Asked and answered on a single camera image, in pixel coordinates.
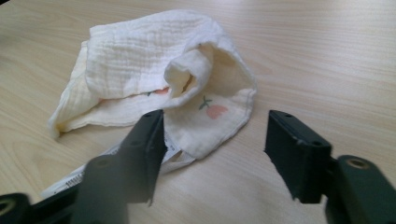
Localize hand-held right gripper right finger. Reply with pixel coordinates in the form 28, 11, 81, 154
263, 109, 333, 204

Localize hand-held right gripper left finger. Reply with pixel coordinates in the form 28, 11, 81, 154
119, 108, 169, 207

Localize white muslin cloth flower print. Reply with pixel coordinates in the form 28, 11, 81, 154
40, 8, 258, 200

